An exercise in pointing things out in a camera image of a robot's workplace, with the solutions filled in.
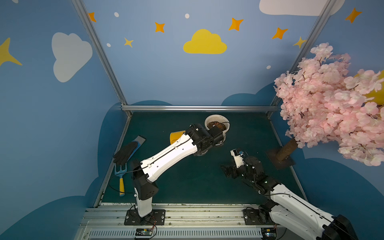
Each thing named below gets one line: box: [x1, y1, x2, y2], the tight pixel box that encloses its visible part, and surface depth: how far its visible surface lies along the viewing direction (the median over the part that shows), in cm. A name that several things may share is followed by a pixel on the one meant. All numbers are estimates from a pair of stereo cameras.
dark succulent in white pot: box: [207, 121, 227, 131], surface depth 103 cm
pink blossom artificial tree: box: [273, 42, 384, 167], surface depth 60 cm
